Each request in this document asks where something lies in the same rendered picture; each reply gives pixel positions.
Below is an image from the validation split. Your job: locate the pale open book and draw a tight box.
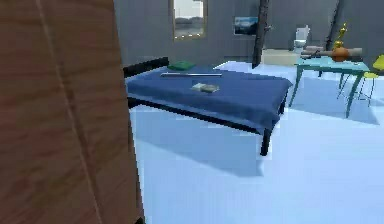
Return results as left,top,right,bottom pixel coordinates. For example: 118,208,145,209
191,82,221,94

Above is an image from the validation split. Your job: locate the grey baseball bat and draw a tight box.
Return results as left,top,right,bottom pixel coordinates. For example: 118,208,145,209
160,72,223,78

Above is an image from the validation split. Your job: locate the green pillow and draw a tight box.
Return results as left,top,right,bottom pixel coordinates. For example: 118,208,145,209
167,60,196,72

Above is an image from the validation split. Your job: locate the framed blue picture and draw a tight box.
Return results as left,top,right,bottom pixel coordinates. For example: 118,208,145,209
233,16,260,36

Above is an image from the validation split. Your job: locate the beige low box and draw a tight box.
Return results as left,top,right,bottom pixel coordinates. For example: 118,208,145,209
261,48,302,66

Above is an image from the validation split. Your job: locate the dark open room door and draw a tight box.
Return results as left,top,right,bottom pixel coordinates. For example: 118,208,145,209
251,0,272,69

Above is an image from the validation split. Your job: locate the white toilet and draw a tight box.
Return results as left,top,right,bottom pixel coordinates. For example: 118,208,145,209
293,25,311,54

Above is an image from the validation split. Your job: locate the brown wooden cupboard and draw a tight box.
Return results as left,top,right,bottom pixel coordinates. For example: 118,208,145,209
0,0,146,224

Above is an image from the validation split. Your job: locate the teal table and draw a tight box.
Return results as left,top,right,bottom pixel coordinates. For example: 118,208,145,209
288,54,371,119

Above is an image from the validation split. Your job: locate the tan long roll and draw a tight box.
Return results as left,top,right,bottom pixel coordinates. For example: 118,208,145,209
300,45,364,60

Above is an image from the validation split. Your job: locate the orange basketball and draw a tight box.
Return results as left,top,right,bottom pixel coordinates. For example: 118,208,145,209
331,46,350,63

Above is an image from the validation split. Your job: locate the yellow chair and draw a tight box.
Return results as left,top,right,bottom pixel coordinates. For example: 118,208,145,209
337,54,384,108

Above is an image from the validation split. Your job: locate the blue bed with black frame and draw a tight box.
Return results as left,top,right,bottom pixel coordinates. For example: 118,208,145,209
122,56,294,157

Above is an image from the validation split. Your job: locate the window with wooden frame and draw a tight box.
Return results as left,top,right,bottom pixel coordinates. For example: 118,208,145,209
169,0,209,41

